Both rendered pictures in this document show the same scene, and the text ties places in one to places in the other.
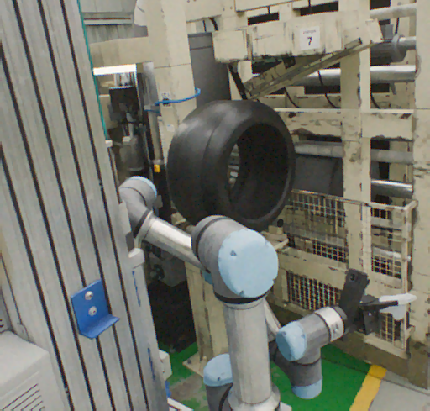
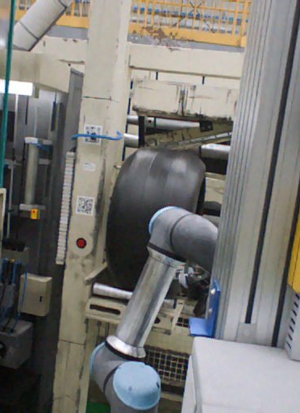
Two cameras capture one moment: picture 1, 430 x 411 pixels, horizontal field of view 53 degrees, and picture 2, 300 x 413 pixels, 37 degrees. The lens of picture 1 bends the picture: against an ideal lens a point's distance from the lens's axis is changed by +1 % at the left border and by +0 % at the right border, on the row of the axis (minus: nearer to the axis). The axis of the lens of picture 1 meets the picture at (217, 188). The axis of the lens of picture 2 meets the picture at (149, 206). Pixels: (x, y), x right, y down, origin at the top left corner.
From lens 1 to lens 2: 115 cm
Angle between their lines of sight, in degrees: 37
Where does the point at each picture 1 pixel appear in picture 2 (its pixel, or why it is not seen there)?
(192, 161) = (164, 204)
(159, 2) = (118, 31)
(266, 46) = (203, 106)
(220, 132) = (192, 177)
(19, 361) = not seen: outside the picture
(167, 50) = (112, 81)
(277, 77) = (189, 139)
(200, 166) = not seen: hidden behind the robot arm
